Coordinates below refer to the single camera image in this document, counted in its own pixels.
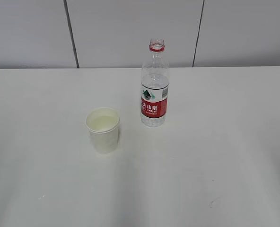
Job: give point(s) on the clear water bottle red label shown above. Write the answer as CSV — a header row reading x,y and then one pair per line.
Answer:
x,y
154,85

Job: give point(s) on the white paper cup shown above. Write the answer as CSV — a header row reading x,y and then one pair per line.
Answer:
x,y
103,127

